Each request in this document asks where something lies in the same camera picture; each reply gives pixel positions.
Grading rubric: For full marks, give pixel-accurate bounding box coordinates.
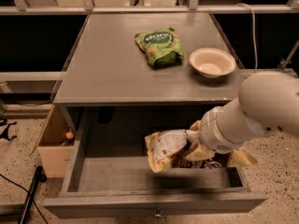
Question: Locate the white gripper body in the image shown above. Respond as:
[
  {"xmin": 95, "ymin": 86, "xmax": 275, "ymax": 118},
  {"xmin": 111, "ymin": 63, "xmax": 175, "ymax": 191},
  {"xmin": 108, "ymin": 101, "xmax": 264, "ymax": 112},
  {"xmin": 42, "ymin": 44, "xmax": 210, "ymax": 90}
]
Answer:
[{"xmin": 198, "ymin": 106, "xmax": 242, "ymax": 154}]

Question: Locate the brown chip bag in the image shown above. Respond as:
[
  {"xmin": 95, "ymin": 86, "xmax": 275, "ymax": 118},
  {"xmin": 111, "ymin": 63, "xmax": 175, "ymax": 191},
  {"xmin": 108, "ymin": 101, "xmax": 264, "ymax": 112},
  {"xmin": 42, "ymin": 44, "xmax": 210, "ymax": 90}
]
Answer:
[{"xmin": 145, "ymin": 129, "xmax": 257, "ymax": 173}]

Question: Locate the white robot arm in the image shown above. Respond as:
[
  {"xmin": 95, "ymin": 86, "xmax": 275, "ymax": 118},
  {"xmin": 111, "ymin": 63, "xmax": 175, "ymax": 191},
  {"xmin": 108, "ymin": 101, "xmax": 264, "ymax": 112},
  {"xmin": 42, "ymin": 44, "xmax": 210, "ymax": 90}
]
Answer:
[{"xmin": 183, "ymin": 71, "xmax": 299, "ymax": 161}]

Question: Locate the green chip bag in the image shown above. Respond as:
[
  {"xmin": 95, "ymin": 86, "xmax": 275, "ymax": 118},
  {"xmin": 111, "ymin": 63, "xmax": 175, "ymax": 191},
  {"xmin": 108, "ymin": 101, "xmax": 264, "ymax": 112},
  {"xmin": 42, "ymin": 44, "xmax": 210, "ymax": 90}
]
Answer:
[{"xmin": 135, "ymin": 27, "xmax": 184, "ymax": 68}]

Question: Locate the grey open drawer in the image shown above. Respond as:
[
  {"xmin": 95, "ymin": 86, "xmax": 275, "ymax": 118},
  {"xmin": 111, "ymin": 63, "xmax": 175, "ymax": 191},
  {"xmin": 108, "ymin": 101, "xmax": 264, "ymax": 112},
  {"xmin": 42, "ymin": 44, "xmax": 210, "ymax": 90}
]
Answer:
[{"xmin": 43, "ymin": 137, "xmax": 267, "ymax": 218}]

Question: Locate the grey cabinet counter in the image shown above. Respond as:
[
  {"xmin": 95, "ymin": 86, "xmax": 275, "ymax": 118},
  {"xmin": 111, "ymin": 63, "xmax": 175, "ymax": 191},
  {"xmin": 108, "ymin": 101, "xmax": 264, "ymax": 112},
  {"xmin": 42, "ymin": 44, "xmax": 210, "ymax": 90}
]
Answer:
[{"xmin": 50, "ymin": 12, "xmax": 260, "ymax": 147}]

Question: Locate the white bowl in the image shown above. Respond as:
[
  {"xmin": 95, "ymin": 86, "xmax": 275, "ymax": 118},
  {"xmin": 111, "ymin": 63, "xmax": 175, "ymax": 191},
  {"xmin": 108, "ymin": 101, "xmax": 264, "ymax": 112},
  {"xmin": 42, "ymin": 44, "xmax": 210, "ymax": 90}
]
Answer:
[{"xmin": 189, "ymin": 48, "xmax": 236, "ymax": 78}]

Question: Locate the small orange ball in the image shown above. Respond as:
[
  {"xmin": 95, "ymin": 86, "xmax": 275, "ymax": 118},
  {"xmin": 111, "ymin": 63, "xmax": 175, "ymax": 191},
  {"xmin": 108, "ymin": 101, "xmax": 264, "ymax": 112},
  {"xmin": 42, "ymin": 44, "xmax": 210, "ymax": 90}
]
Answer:
[{"xmin": 65, "ymin": 132, "xmax": 74, "ymax": 140}]

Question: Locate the cardboard box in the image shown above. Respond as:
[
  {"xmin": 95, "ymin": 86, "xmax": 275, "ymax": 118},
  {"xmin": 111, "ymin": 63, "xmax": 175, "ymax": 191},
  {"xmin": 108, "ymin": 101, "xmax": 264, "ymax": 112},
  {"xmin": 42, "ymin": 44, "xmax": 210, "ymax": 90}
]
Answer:
[{"xmin": 33, "ymin": 105, "xmax": 76, "ymax": 178}]

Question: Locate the black pole on floor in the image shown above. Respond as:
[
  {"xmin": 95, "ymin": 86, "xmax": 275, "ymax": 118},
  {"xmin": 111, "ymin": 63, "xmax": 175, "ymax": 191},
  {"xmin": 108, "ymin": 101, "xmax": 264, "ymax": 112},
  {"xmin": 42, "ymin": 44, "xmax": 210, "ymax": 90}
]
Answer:
[{"xmin": 18, "ymin": 166, "xmax": 47, "ymax": 224}]

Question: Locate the black clamp tool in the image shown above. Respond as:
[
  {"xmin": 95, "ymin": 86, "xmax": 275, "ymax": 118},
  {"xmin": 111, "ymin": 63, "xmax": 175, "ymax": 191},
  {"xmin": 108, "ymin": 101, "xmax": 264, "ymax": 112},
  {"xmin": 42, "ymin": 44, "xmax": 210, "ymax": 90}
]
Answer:
[{"xmin": 0, "ymin": 119, "xmax": 17, "ymax": 141}]

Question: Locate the white cable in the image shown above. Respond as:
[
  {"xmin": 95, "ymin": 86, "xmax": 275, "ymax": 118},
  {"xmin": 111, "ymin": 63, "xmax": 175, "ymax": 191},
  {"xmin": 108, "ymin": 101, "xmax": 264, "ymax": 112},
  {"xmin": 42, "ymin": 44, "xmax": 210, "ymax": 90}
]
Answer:
[{"xmin": 236, "ymin": 2, "xmax": 260, "ymax": 72}]

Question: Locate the metal railing frame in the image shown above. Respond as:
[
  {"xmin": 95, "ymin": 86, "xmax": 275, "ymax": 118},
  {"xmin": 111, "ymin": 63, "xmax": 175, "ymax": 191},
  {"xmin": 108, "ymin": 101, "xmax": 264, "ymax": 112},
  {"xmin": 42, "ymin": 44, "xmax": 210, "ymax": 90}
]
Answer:
[{"xmin": 0, "ymin": 0, "xmax": 299, "ymax": 16}]

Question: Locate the black floor cable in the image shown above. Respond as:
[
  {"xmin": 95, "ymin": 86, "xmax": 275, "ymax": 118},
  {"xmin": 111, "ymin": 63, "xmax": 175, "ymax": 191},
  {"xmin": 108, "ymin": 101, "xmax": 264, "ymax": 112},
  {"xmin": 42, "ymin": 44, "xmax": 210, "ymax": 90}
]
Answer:
[{"xmin": 0, "ymin": 173, "xmax": 50, "ymax": 224}]

